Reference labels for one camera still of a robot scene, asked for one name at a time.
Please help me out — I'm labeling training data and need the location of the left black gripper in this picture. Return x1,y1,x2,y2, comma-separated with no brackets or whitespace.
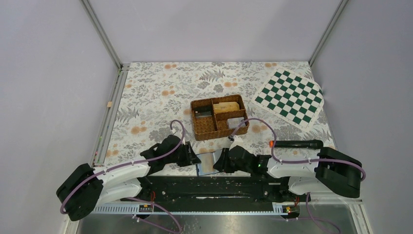
165,141,201,167

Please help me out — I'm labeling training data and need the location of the blue leather card holder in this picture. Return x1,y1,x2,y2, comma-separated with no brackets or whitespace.
196,152,220,176

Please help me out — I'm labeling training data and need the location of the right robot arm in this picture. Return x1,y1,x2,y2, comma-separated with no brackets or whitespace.
213,146,366,201

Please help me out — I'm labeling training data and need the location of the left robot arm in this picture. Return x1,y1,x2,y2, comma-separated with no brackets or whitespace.
56,135,201,221

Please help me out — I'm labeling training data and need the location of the grey card stack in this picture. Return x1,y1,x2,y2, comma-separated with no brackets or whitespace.
227,117,247,129

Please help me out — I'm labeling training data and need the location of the woven wicker divided basket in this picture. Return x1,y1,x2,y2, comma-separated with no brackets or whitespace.
190,94,249,141

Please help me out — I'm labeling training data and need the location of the floral table mat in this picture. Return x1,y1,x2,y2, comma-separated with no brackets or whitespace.
101,61,343,177

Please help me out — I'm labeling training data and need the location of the black marker orange cap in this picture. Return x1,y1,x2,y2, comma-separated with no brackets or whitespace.
269,139,323,149

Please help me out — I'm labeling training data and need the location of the green white chessboard mat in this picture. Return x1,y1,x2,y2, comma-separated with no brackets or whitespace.
251,67,324,131

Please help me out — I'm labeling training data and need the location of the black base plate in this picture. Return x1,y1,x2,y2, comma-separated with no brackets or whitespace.
88,174,310,213

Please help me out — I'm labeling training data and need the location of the aluminium frame rail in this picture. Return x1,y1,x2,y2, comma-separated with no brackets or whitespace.
70,63,155,214

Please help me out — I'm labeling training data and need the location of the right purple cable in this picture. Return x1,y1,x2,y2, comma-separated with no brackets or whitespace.
228,117,367,233

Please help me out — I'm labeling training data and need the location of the purple cable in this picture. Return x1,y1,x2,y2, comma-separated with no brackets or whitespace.
228,117,367,233
60,119,187,234

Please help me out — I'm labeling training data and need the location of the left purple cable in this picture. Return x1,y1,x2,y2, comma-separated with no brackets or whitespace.
60,119,187,234

